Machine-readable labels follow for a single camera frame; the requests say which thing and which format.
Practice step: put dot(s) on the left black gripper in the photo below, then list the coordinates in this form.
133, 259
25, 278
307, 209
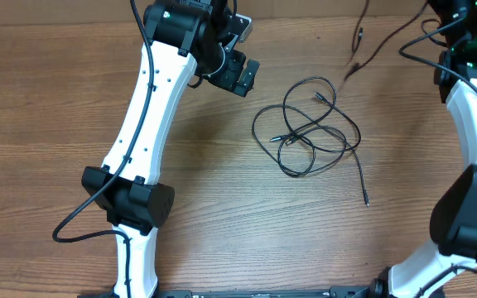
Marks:
228, 78

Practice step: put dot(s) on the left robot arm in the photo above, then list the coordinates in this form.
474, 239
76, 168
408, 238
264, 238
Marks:
182, 40

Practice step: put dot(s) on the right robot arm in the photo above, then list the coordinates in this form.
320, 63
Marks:
452, 246

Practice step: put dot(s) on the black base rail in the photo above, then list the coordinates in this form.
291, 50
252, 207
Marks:
259, 294

